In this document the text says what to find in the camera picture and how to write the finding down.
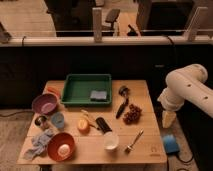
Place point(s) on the blue tape roll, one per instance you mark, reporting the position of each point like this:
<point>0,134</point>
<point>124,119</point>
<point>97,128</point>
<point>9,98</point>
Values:
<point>170,144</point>

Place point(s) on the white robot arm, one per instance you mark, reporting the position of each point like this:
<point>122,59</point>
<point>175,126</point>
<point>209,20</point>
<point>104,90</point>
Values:
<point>185,84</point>

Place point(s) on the yellow banana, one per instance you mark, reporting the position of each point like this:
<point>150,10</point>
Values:
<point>90,119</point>

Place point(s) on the white cup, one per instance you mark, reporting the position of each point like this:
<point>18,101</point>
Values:
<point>111,141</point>

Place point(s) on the dark red grape bunch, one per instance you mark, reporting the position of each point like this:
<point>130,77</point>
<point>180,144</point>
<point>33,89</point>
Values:
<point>133,115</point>

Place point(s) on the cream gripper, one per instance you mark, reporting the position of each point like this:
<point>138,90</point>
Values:
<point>167,118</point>

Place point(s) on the grey blue sponge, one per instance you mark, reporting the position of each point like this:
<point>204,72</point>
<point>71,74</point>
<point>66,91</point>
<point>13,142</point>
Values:
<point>98,95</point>

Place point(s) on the purple bowl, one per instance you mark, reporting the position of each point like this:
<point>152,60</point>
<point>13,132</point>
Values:
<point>44,104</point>

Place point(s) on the light blue cup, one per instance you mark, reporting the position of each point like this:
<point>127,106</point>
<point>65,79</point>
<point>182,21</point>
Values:
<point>57,119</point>

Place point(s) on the green plastic tray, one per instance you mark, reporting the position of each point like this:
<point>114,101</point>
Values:
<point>78,89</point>

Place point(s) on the grey blue cloth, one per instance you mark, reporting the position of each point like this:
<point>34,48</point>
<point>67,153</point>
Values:
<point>39,143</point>

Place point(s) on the white egg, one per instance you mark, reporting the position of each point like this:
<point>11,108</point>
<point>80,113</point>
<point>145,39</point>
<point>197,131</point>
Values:
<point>63,150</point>

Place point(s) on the orange fruit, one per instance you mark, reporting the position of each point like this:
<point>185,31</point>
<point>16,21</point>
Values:
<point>83,126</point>

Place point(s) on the black handled brush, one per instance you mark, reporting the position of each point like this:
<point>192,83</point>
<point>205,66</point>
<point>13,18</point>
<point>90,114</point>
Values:
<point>124,92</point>

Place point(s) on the black office chair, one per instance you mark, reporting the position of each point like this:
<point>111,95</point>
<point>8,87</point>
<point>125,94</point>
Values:
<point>111,18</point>

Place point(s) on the wooden table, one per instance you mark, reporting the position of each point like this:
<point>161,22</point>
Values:
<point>89,148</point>

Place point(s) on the small metal cup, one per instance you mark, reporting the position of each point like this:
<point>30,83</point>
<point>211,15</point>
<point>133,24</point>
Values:
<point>41,122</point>

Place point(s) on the red bowl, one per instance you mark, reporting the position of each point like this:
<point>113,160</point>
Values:
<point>58,140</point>

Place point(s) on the black marker block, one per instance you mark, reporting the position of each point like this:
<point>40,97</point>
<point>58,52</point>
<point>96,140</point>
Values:
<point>103,125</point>

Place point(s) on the orange carrot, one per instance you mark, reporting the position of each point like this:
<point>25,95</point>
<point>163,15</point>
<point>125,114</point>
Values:
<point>55,91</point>

